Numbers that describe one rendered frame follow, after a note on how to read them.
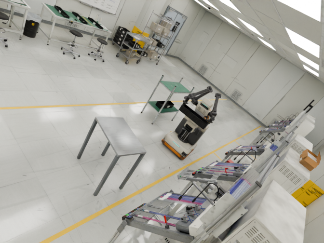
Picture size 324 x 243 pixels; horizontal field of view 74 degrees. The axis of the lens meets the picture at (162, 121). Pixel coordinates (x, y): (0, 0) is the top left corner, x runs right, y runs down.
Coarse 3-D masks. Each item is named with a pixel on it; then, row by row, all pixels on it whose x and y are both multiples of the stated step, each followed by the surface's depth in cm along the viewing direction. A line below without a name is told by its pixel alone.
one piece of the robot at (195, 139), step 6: (186, 120) 468; (180, 126) 477; (198, 126) 457; (180, 132) 472; (186, 132) 469; (192, 132) 466; (204, 132) 474; (180, 138) 477; (186, 138) 473; (192, 138) 469; (198, 138) 464; (192, 144) 472
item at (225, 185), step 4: (220, 184) 349; (224, 184) 354; (228, 184) 361; (216, 188) 335; (224, 188) 346; (228, 188) 351; (212, 192) 320; (208, 196) 311; (212, 196) 313; (216, 196) 318
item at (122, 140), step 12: (96, 120) 287; (108, 120) 298; (120, 120) 312; (108, 132) 277; (120, 132) 290; (132, 132) 304; (84, 144) 309; (108, 144) 340; (120, 144) 270; (132, 144) 282; (120, 156) 257; (108, 168) 266; (132, 168) 299; (96, 192) 284
